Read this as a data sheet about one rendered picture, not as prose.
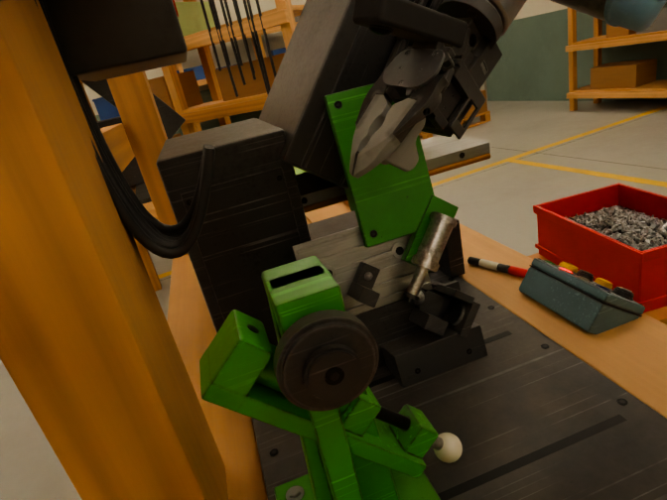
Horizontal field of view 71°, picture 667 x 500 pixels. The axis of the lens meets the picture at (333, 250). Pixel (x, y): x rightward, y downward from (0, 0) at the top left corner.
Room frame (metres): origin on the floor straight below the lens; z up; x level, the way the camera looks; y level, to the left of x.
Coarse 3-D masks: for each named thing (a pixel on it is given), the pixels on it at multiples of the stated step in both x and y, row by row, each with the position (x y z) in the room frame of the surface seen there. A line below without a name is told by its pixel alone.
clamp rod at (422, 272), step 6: (420, 270) 0.57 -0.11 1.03; (426, 270) 0.57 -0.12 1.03; (414, 276) 0.57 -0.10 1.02; (420, 276) 0.56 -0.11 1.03; (414, 282) 0.56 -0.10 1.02; (420, 282) 0.56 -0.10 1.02; (408, 288) 0.56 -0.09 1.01; (414, 288) 0.56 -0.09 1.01; (420, 288) 0.56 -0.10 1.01; (408, 294) 0.55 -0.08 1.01; (414, 294) 0.55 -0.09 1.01
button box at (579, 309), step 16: (528, 272) 0.66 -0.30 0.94; (544, 272) 0.64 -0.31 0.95; (560, 272) 0.61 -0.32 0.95; (528, 288) 0.65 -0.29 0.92; (544, 288) 0.62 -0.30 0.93; (560, 288) 0.59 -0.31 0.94; (576, 288) 0.57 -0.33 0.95; (592, 288) 0.55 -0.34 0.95; (608, 288) 0.58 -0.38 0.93; (544, 304) 0.60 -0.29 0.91; (560, 304) 0.58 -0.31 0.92; (576, 304) 0.56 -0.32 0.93; (592, 304) 0.54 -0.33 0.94; (608, 304) 0.53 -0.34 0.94; (624, 304) 0.53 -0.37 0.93; (640, 304) 0.54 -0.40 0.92; (576, 320) 0.54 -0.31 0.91; (592, 320) 0.52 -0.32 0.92; (608, 320) 0.52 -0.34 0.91; (624, 320) 0.53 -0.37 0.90
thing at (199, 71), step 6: (270, 30) 9.14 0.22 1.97; (276, 30) 9.17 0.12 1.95; (240, 36) 8.97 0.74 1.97; (246, 36) 9.00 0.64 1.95; (258, 36) 9.11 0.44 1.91; (252, 42) 9.51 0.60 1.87; (282, 48) 9.29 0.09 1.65; (264, 54) 9.11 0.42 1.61; (276, 54) 9.26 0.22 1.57; (180, 66) 8.67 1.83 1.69; (198, 66) 8.79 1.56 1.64; (180, 72) 8.66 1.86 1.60; (198, 72) 8.78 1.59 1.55; (198, 78) 8.77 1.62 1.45; (204, 78) 8.78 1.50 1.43; (198, 84) 8.69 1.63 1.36; (204, 120) 8.67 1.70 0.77; (198, 126) 8.66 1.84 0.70
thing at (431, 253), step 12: (432, 216) 0.59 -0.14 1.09; (444, 216) 0.58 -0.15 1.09; (432, 228) 0.58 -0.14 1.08; (444, 228) 0.58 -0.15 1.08; (432, 240) 0.57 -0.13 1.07; (444, 240) 0.57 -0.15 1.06; (420, 252) 0.57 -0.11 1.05; (432, 252) 0.57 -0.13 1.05; (420, 264) 0.56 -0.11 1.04; (432, 264) 0.56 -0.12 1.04
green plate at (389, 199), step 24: (336, 96) 0.65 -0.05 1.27; (360, 96) 0.65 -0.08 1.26; (336, 120) 0.64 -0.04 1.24; (336, 144) 0.64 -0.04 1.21; (384, 168) 0.63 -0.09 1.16; (360, 192) 0.61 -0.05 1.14; (384, 192) 0.62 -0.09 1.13; (408, 192) 0.62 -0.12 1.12; (432, 192) 0.63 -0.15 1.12; (360, 216) 0.60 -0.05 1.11; (384, 216) 0.61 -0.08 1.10; (408, 216) 0.61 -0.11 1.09; (384, 240) 0.60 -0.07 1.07
